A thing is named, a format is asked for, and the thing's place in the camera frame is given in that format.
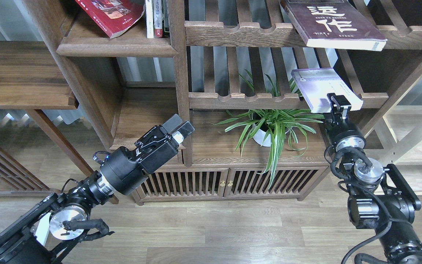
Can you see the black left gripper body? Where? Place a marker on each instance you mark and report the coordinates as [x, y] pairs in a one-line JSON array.
[[155, 148]]

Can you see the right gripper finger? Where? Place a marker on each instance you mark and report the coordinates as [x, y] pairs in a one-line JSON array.
[[339, 102]]

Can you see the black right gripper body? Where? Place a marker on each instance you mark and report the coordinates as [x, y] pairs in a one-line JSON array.
[[337, 117]]

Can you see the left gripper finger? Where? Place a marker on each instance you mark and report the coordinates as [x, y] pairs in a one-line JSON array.
[[177, 128]]

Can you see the pale lavender paperback book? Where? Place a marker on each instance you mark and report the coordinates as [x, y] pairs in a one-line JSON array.
[[315, 84]]

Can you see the red paperback book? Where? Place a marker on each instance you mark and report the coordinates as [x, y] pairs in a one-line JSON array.
[[114, 17]]

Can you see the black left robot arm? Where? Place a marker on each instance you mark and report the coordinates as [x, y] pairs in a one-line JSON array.
[[69, 213]]

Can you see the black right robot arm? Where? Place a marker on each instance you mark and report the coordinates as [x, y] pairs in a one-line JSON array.
[[379, 196]]

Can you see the light wooden shelf unit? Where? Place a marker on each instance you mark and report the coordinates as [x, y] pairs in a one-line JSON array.
[[390, 84]]

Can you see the green spider plant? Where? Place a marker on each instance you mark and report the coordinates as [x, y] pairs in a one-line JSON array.
[[278, 127]]

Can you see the dark wooden bookshelf cabinet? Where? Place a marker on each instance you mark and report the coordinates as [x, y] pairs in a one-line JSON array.
[[221, 55]]

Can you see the dark maroon large book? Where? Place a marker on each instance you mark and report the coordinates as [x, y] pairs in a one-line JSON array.
[[333, 24]]

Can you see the white plant pot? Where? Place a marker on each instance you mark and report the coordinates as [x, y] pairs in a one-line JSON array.
[[262, 136]]

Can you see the dark upright book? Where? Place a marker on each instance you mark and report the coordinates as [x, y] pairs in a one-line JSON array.
[[166, 28]]

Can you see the red white upright book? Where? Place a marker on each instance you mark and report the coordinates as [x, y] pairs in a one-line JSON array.
[[158, 16]]

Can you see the white metal stand leg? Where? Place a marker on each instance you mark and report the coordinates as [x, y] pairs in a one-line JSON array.
[[43, 229]]

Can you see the dark wooden side table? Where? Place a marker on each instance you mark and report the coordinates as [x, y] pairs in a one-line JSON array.
[[30, 80]]

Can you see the dark slatted wooden rack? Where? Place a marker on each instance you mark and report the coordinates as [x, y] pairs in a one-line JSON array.
[[21, 181]]

